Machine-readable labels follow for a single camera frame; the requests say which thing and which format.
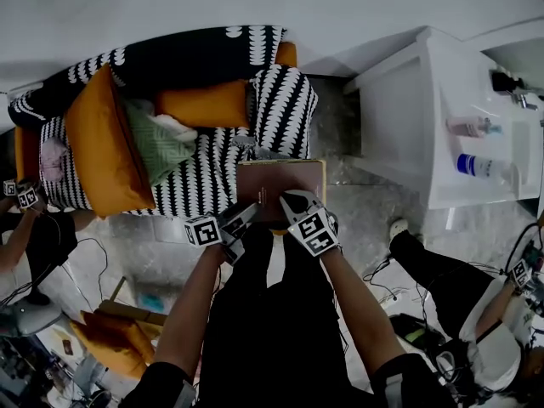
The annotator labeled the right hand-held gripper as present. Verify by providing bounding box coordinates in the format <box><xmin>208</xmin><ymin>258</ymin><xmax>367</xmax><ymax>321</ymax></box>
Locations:
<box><xmin>279</xmin><ymin>189</ymin><xmax>341</xmax><ymax>258</ymax></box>

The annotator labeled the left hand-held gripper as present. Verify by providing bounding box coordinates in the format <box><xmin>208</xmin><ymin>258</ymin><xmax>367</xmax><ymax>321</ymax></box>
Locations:
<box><xmin>184</xmin><ymin>201</ymin><xmax>261</xmax><ymax>266</ymax></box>

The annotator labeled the brown book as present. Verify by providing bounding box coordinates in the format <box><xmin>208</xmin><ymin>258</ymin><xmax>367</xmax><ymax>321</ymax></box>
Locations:
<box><xmin>235</xmin><ymin>159</ymin><xmax>323</xmax><ymax>224</ymax></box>

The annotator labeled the person's left forearm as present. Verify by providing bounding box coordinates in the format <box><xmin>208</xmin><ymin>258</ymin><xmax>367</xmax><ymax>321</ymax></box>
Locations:
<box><xmin>150</xmin><ymin>242</ymin><xmax>226</xmax><ymax>376</ymax></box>

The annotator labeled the person's right forearm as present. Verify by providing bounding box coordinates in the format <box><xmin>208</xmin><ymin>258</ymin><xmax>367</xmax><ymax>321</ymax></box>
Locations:
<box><xmin>318</xmin><ymin>246</ymin><xmax>407</xmax><ymax>376</ymax></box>

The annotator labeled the yellow book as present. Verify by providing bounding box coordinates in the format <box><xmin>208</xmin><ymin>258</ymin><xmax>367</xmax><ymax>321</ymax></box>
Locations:
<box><xmin>235</xmin><ymin>157</ymin><xmax>328</xmax><ymax>212</ymax></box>

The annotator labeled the wooden coffee table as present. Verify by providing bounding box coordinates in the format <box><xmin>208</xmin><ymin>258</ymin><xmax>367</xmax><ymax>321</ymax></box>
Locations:
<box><xmin>93</xmin><ymin>275</ymin><xmax>169</xmax><ymax>327</ymax></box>

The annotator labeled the black white striped blanket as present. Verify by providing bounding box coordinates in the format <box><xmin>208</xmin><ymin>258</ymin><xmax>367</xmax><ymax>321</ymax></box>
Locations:
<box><xmin>8</xmin><ymin>25</ymin><xmax>320</xmax><ymax>218</ymax></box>

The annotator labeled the person's black clothing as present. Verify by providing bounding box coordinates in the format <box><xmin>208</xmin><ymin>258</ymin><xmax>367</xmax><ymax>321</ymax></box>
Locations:
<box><xmin>122</xmin><ymin>223</ymin><xmax>451</xmax><ymax>408</ymax></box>

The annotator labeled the light green cushion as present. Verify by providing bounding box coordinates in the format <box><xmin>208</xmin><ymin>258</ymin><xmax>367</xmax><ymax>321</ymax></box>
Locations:
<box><xmin>122</xmin><ymin>99</ymin><xmax>199</xmax><ymax>186</ymax></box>

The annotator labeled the white sink cabinet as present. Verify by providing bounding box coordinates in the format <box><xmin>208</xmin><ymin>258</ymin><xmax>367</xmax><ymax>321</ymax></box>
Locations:
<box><xmin>343</xmin><ymin>25</ymin><xmax>544</xmax><ymax>231</ymax></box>

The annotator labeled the orange cushion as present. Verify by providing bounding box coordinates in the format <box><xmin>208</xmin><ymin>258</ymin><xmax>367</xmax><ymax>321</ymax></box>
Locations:
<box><xmin>63</xmin><ymin>64</ymin><xmax>156</xmax><ymax>218</ymax></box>
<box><xmin>70</xmin><ymin>319</ymin><xmax>148</xmax><ymax>381</ymax></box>
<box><xmin>82</xmin><ymin>310</ymin><xmax>157</xmax><ymax>363</ymax></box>

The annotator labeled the white bottle blue label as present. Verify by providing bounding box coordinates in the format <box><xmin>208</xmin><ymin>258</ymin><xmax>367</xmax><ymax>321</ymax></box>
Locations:
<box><xmin>456</xmin><ymin>153</ymin><xmax>513</xmax><ymax>182</ymax></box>

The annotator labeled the pale pink tube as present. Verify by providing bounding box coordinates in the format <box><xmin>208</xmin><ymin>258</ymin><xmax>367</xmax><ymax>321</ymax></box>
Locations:
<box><xmin>445</xmin><ymin>116</ymin><xmax>502</xmax><ymax>138</ymax></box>

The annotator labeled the pink cloth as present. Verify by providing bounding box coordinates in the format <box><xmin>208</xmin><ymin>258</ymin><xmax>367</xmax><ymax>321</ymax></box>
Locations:
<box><xmin>40</xmin><ymin>138</ymin><xmax>69</xmax><ymax>180</ymax></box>

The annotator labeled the black pump bottle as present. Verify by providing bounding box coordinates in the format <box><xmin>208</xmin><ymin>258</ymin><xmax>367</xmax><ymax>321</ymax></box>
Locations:
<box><xmin>490</xmin><ymin>70</ymin><xmax>526</xmax><ymax>95</ymax></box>

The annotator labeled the chrome faucet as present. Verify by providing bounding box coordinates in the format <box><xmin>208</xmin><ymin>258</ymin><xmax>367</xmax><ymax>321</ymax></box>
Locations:
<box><xmin>509</xmin><ymin>91</ymin><xmax>541</xmax><ymax>112</ymax></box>

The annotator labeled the person's right shoulder strap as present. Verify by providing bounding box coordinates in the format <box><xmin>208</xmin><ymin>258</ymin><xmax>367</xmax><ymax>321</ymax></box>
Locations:
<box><xmin>384</xmin><ymin>374</ymin><xmax>405</xmax><ymax>408</ymax></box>

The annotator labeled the person's shoulder strap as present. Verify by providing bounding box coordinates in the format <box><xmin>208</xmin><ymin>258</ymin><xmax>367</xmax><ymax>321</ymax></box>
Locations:
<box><xmin>176</xmin><ymin>380</ymin><xmax>196</xmax><ymax>408</ymax></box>
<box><xmin>384</xmin><ymin>374</ymin><xmax>405</xmax><ymax>408</ymax></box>

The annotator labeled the person's left shoulder strap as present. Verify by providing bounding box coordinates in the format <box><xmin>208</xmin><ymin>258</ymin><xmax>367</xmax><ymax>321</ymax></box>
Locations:
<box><xmin>176</xmin><ymin>380</ymin><xmax>196</xmax><ymax>408</ymax></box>

